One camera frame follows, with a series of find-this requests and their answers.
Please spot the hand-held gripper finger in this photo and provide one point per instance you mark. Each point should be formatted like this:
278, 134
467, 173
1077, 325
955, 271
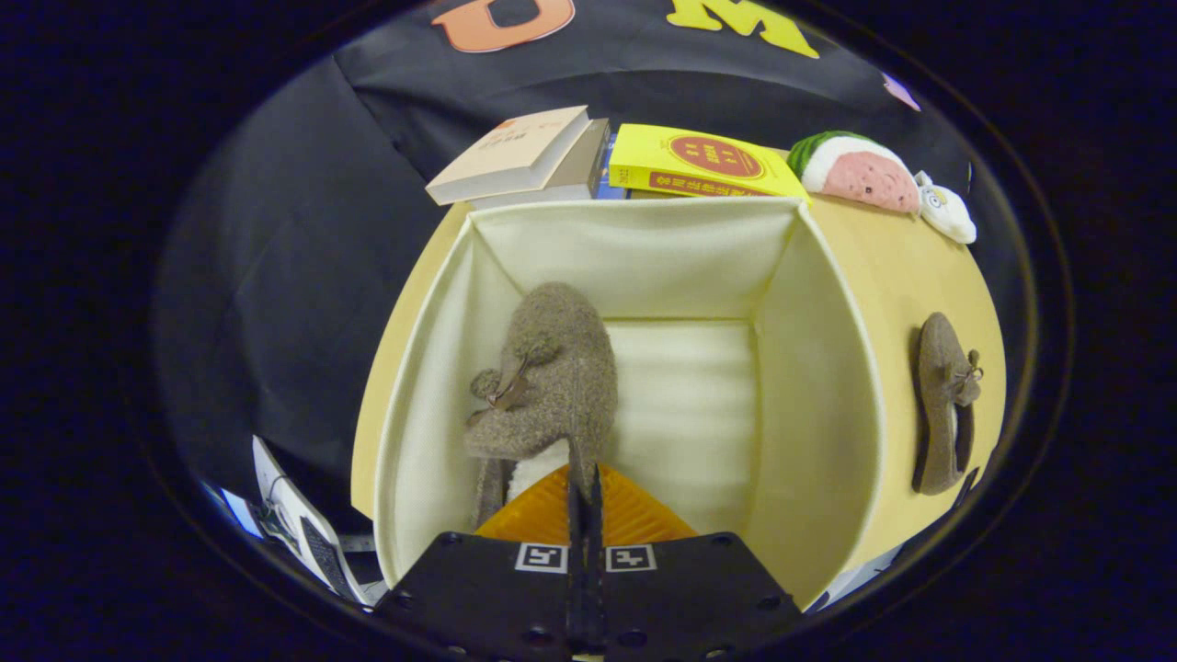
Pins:
577, 570
595, 570

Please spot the cream fabric storage box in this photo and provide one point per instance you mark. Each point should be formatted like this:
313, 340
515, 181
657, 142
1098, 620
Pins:
680, 405

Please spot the brown fuzzy shoe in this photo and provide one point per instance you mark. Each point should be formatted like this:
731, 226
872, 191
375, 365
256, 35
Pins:
938, 395
561, 368

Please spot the white sheet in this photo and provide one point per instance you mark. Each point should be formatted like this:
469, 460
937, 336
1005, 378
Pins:
855, 575

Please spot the white printed paper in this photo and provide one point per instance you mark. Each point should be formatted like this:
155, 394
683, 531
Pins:
303, 533

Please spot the blue book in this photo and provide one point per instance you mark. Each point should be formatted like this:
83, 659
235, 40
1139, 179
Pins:
602, 188

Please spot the black backdrop cloth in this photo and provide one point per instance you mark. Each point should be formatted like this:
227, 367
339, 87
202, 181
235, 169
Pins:
294, 276

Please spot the grey paperback book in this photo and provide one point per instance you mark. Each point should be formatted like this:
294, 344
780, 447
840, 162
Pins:
579, 161

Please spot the yellow book with red circle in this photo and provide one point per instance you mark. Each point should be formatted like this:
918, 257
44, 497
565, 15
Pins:
680, 156

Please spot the beige paperback book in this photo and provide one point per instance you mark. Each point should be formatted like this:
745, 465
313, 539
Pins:
501, 152

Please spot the watermelon slice plush toy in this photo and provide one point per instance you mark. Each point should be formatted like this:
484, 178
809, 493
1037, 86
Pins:
864, 179

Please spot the white plush toy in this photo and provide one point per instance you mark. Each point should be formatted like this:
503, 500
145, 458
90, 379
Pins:
947, 216

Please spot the black table edge bracket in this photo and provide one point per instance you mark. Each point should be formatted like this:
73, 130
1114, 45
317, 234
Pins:
967, 483

